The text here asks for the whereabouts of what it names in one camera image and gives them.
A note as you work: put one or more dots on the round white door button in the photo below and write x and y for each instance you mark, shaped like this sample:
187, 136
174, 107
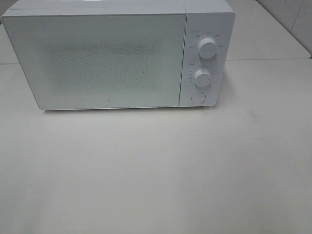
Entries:
198, 98

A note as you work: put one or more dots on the white timer knob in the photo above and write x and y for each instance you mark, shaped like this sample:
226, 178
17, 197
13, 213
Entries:
202, 78

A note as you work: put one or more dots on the white microwave door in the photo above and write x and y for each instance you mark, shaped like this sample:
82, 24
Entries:
97, 62

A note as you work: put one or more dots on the upper white power knob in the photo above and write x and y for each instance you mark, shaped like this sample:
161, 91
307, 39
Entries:
207, 47

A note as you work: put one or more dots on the white microwave oven body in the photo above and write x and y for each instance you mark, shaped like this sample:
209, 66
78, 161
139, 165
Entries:
204, 18

